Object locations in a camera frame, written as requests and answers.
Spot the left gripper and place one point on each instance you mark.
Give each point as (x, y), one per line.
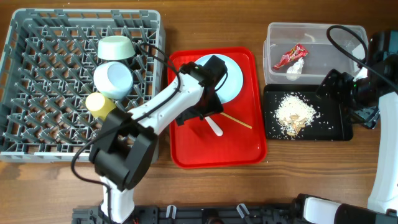
(214, 106)

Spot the white plastic fork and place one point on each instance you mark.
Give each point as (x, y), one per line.
(216, 129)

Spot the red plastic tray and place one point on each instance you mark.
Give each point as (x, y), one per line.
(194, 145)

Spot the black waste tray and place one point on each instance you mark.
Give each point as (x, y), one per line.
(329, 123)

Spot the grey dishwasher rack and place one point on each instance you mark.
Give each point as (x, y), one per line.
(47, 69)

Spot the light blue plate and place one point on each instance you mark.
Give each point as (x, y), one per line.
(230, 84)

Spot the yellow plastic cup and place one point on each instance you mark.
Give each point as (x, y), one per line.
(99, 105)

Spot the clear plastic bin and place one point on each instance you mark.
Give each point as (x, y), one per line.
(322, 56)

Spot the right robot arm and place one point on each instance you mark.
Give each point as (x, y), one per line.
(378, 89)

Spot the light blue bowl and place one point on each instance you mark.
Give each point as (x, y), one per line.
(113, 80)

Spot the green bowl with leftovers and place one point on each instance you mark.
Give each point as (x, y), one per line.
(115, 47)

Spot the red snack wrapper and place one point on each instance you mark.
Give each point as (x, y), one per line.
(297, 52)

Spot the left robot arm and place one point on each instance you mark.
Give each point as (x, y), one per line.
(123, 151)

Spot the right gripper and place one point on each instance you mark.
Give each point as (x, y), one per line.
(367, 117)

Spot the rice and peanut scraps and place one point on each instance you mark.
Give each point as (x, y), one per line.
(294, 113)

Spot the white tissue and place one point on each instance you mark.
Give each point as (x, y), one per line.
(295, 71)

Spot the wooden chopstick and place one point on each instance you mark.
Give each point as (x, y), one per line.
(236, 120)

